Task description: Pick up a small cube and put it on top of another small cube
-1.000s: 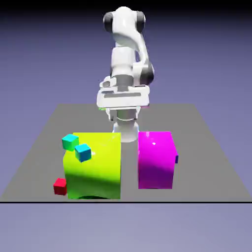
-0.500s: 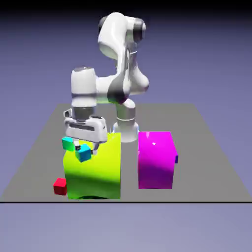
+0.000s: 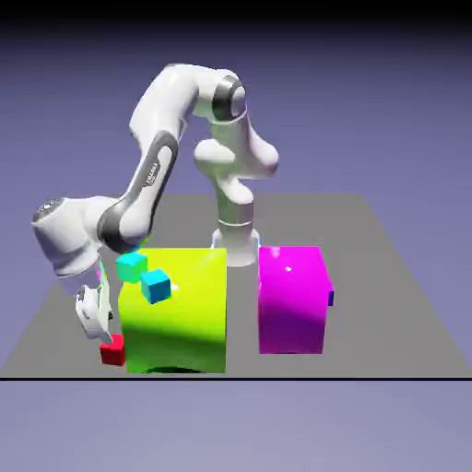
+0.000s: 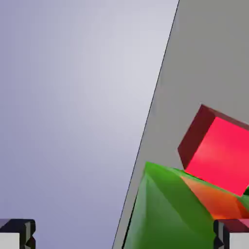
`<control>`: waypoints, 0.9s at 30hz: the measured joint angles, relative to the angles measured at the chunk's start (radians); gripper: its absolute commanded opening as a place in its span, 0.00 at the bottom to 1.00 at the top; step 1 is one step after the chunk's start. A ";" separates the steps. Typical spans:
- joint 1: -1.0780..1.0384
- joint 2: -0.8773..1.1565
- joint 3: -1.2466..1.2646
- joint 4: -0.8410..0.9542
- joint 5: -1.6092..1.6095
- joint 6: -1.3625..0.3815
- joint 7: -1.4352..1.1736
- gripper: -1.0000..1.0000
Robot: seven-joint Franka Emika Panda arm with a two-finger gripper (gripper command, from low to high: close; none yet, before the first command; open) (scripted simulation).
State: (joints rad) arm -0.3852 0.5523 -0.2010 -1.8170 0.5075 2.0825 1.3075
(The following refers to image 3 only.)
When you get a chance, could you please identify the small turquoise cube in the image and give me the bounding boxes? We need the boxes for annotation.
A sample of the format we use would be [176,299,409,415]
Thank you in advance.
[115,252,149,284]

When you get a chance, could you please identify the large lime green box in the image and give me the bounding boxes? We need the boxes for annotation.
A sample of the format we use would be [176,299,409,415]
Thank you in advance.
[117,247,228,374]

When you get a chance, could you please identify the small red cube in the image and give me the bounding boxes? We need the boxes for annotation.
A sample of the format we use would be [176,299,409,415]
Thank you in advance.
[100,333,127,367]

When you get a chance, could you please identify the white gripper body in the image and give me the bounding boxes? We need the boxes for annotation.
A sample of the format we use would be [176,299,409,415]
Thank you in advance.
[75,284,114,347]

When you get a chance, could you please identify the small cyan blue cube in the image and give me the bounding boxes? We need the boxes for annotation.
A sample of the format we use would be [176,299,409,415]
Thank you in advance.
[139,268,172,305]

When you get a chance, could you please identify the large magenta box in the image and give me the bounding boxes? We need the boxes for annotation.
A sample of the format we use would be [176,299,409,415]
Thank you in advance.
[257,245,332,356]

